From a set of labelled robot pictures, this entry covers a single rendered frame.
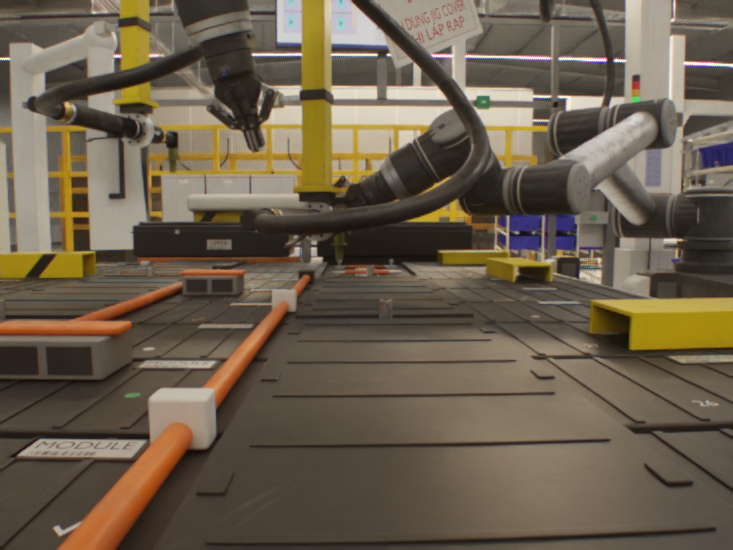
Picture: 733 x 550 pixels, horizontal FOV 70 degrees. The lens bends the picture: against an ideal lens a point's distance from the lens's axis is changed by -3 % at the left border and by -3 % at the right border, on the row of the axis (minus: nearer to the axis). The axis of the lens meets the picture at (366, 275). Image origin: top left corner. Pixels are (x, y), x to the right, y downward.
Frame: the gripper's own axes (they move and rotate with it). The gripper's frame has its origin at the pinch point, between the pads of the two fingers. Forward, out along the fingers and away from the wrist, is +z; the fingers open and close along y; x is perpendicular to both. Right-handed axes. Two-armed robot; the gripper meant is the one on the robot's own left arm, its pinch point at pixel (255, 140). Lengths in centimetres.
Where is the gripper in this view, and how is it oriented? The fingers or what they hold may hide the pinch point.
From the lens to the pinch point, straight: 95.6
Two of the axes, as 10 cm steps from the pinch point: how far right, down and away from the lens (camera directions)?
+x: 1.7, -4.2, 8.9
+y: 9.6, -1.5, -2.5
